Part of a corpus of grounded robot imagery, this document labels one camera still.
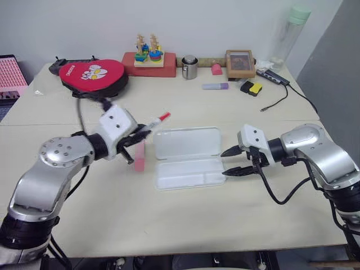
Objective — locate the stainless steel cup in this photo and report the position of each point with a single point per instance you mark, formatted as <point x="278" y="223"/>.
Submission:
<point x="189" y="69"/>

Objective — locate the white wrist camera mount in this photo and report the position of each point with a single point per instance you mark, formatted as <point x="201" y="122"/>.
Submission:
<point x="254" y="137"/>
<point x="115" y="123"/>

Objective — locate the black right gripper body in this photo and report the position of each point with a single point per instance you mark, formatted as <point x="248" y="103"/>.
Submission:
<point x="256" y="156"/>

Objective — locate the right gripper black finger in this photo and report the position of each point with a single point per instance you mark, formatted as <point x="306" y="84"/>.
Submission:
<point x="234" y="151"/>
<point x="242" y="171"/>

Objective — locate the black flat device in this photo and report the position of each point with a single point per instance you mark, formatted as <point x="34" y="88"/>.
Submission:
<point x="54" y="67"/>

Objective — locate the grey usb hub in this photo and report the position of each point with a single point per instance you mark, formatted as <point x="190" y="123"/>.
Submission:
<point x="272" y="76"/>

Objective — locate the yellow black eraser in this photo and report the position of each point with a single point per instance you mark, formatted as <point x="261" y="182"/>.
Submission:
<point x="251" y="88"/>

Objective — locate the small pink block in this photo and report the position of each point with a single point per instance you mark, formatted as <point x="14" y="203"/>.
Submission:
<point x="216" y="69"/>

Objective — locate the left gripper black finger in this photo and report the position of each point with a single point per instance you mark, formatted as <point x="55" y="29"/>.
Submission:
<point x="140" y="132"/>
<point x="128" y="157"/>

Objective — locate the dark rounded robot base shapes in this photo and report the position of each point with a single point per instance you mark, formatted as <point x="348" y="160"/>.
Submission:
<point x="197" y="261"/>

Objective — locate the wooden picture frame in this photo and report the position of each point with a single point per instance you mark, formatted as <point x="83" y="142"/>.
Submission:
<point x="240" y="64"/>

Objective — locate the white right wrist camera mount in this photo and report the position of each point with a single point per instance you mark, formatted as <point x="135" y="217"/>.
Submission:
<point x="254" y="137"/>

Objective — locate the wooden colourful stacking toy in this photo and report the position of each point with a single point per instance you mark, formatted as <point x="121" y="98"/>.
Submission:
<point x="149" y="54"/>

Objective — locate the purple glue stick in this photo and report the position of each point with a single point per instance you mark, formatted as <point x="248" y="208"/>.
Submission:
<point x="215" y="86"/>

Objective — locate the clear bottle green lid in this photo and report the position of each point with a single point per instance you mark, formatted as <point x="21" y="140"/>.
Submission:
<point x="287" y="39"/>

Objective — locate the white plastic pencil case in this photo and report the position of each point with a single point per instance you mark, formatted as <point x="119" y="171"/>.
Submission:
<point x="188" y="157"/>

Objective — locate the red brick block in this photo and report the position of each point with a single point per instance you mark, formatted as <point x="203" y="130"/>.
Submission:
<point x="168" y="66"/>

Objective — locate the pink rectangular box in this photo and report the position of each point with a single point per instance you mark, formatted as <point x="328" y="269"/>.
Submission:
<point x="139" y="157"/>

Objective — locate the crumpled white tissue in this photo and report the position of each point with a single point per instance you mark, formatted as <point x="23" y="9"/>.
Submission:
<point x="264" y="65"/>

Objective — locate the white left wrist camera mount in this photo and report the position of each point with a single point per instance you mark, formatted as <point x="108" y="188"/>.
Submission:
<point x="115" y="123"/>

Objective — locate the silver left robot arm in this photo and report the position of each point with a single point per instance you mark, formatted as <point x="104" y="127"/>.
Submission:
<point x="56" y="157"/>

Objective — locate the pink patterned box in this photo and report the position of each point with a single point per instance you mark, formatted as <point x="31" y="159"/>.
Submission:
<point x="9" y="74"/>

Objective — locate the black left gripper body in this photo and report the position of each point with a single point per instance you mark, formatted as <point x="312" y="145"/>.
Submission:
<point x="125" y="142"/>

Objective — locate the red table tennis paddle case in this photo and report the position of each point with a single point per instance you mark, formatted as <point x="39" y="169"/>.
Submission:
<point x="92" y="76"/>

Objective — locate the red capped white marker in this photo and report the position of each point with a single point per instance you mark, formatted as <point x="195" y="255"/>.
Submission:
<point x="160" y="117"/>

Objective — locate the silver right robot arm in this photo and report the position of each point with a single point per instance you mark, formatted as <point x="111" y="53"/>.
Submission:
<point x="320" y="157"/>

